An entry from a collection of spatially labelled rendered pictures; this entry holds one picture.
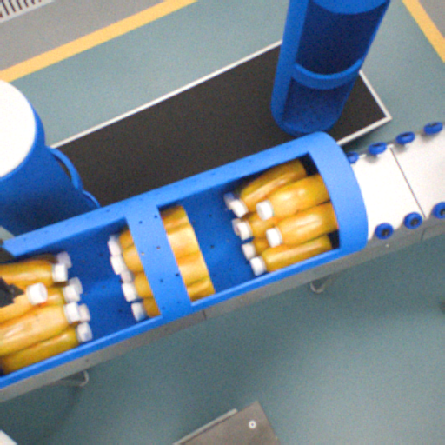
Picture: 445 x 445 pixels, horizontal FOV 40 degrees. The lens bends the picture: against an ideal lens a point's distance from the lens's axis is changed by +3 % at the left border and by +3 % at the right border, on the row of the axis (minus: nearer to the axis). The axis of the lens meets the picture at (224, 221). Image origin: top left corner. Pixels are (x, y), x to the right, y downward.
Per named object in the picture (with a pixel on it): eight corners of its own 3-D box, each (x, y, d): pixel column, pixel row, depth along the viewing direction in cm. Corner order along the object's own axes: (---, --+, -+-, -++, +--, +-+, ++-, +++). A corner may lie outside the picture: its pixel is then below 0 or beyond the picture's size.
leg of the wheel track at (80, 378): (90, 381, 230) (43, 379, 170) (75, 388, 229) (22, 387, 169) (86, 367, 232) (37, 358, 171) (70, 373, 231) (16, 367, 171)
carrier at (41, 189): (92, 272, 226) (116, 202, 234) (12, 201, 142) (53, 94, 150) (17, 253, 228) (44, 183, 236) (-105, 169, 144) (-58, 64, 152)
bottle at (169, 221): (183, 209, 137) (114, 234, 136) (183, 205, 131) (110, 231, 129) (193, 235, 137) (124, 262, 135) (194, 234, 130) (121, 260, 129)
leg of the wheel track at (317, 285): (327, 289, 240) (363, 255, 180) (314, 294, 239) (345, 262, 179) (321, 275, 242) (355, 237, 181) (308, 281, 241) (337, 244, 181)
